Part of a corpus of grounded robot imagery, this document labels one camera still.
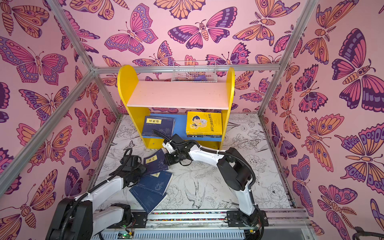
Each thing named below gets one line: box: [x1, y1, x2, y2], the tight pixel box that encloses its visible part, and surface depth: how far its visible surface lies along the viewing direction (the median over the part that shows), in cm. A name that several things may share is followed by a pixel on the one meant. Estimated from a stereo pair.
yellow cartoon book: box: [186, 111, 223, 138], surface depth 89 cm
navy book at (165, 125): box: [142, 116, 176, 138], surface depth 94 cm
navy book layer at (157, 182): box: [136, 170, 173, 196], surface depth 85 cm
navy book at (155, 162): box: [143, 148, 169, 175], surface depth 90 cm
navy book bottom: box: [129, 185, 167, 215], surface depth 81 cm
